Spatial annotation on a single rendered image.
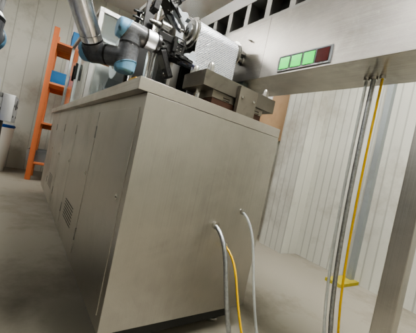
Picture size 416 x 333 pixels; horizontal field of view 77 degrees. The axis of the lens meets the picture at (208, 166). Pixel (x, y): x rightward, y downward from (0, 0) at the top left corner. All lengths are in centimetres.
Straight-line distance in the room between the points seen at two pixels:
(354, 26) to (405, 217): 67
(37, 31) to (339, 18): 444
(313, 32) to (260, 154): 53
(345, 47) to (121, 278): 110
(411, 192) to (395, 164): 135
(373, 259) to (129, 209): 199
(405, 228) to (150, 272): 85
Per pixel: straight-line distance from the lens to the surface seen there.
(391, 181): 242
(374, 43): 110
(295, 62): 124
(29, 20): 510
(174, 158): 88
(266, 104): 124
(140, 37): 112
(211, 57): 131
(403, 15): 111
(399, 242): 109
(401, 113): 252
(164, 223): 92
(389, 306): 113
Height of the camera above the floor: 69
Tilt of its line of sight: 1 degrees down
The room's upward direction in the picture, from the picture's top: 12 degrees clockwise
